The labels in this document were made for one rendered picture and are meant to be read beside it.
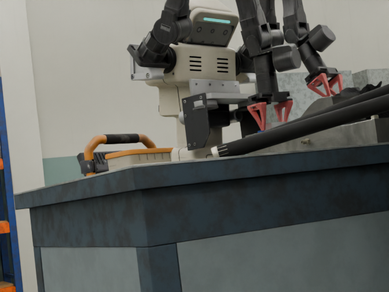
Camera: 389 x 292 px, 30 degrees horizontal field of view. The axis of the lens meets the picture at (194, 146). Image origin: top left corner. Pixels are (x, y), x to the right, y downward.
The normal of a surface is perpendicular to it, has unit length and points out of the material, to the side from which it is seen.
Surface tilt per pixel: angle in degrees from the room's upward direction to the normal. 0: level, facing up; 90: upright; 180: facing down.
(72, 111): 90
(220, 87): 90
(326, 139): 90
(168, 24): 106
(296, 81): 90
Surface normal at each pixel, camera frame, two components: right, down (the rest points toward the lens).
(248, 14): -0.49, 0.06
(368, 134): -0.87, 0.07
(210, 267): 0.48, -0.12
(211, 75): 0.70, 0.00
